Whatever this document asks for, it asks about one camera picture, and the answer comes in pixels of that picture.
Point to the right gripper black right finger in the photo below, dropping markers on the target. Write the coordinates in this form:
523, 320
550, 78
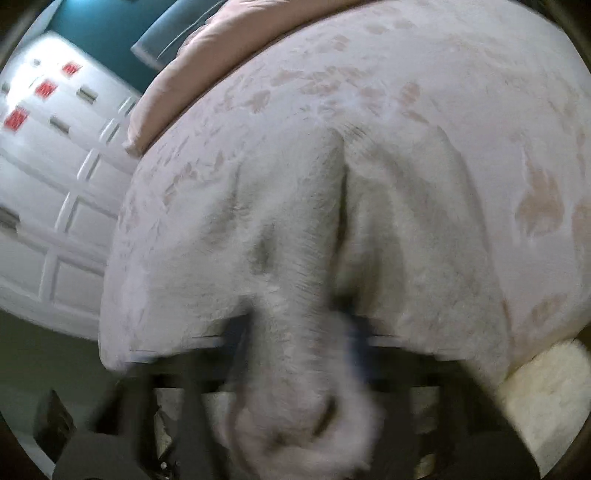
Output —
439, 422

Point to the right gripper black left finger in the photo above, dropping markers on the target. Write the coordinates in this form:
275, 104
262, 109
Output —
118, 441

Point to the light grey knit garment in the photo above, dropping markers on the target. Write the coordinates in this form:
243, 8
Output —
393, 222

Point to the cream fluffy rug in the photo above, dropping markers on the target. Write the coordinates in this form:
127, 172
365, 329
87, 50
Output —
548, 400

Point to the floral pink bed cover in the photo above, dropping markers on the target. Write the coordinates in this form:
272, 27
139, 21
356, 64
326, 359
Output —
508, 88

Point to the white panelled wardrobe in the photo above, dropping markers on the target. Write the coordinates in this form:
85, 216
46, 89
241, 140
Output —
64, 174

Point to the teal pillow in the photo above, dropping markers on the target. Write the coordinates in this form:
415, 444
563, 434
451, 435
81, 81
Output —
159, 44

